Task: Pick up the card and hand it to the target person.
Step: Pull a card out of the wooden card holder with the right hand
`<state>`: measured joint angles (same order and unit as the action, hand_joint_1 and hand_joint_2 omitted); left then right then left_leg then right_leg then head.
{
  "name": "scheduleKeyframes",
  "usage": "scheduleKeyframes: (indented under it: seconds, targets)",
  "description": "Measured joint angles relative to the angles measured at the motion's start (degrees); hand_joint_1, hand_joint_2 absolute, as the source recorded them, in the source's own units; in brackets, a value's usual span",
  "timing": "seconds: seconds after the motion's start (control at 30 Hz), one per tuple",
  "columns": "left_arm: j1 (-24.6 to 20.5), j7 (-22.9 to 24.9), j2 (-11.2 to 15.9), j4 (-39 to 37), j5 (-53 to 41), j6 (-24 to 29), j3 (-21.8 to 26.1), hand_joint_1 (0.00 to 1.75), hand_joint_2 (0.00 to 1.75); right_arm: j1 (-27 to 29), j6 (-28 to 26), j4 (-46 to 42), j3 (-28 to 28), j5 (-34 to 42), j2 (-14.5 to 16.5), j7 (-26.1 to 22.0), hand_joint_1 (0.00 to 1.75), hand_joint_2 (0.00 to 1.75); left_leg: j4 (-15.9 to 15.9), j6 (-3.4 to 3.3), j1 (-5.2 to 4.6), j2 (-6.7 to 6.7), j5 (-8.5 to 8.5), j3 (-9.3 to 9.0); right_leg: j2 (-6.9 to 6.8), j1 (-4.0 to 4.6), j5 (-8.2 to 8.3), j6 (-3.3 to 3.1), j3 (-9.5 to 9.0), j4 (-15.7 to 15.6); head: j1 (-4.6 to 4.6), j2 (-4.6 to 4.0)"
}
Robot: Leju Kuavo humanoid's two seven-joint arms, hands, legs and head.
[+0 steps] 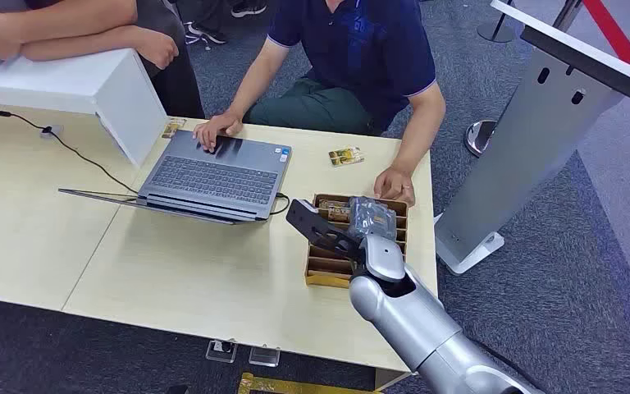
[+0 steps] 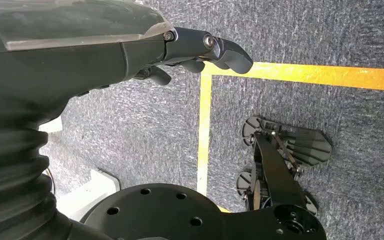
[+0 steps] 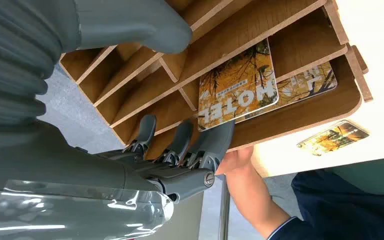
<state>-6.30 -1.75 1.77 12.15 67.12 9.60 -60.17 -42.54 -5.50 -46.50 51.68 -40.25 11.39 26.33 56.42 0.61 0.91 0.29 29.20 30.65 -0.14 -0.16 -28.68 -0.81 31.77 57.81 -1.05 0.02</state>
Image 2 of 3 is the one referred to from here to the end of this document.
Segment yellow floor tape strip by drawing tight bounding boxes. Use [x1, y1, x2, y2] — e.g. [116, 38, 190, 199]
[202, 61, 384, 93]
[196, 73, 213, 197]

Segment white robot body shell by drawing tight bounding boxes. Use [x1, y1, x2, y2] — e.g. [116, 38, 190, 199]
[38, 115, 122, 222]

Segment dark grey robot foot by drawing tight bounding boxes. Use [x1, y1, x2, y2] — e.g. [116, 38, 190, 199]
[235, 115, 333, 217]

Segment black round robot hip plate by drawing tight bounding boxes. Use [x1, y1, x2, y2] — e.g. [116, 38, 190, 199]
[80, 183, 243, 240]

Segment ribbed grey left arm sleeve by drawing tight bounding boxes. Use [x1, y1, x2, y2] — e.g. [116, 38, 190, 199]
[0, 127, 113, 240]

